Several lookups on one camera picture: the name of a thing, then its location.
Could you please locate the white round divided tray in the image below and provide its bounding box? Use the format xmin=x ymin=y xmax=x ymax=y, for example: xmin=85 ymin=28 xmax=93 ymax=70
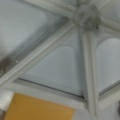
xmin=0 ymin=0 xmax=120 ymax=120

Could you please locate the yellow cheese slice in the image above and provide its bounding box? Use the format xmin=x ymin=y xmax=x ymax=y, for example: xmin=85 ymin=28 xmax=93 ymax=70
xmin=4 ymin=93 xmax=74 ymax=120

